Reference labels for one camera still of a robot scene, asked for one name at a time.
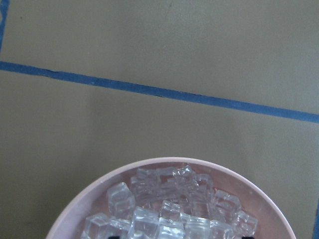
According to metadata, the clear ice cube pile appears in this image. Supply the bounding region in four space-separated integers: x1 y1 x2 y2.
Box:
81 165 258 239

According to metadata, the pink bowl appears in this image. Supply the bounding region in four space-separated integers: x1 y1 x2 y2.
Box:
47 157 296 239

